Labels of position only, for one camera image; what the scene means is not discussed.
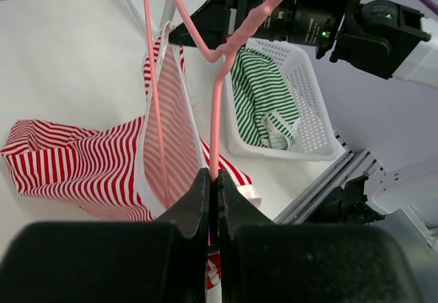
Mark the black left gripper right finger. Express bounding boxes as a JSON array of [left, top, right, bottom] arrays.
[[218, 171, 425, 302]]

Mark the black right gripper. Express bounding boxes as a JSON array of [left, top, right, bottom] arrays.
[[167, 0, 298, 51]]

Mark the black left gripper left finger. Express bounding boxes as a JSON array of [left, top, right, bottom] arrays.
[[1, 169, 210, 302]]

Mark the red wire hanger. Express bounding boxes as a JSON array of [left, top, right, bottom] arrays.
[[140, 0, 309, 246]]

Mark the red striped tank top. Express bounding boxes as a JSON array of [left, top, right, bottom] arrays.
[[0, 21, 263, 303]]

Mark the green striped tank top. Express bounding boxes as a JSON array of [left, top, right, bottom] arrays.
[[231, 48, 300, 150]]

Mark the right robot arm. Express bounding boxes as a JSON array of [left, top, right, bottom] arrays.
[[191, 0, 437, 87]]

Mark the clear plastic basket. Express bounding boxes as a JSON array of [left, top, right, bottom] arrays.
[[123, 0, 339, 162]]

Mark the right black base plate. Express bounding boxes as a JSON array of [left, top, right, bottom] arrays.
[[305, 175, 385, 225]]

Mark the aluminium mounting rail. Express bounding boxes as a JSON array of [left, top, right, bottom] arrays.
[[274, 135, 437, 250]]

